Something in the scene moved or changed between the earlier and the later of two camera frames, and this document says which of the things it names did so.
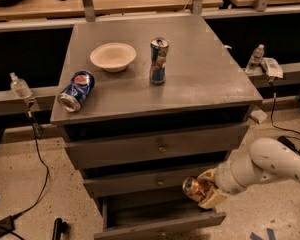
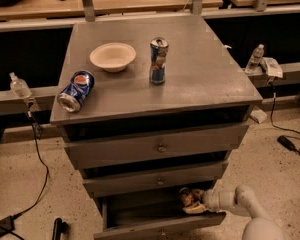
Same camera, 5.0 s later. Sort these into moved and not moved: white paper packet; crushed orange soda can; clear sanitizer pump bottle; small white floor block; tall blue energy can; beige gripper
Moved: crushed orange soda can; beige gripper
Not moved: white paper packet; clear sanitizer pump bottle; small white floor block; tall blue energy can
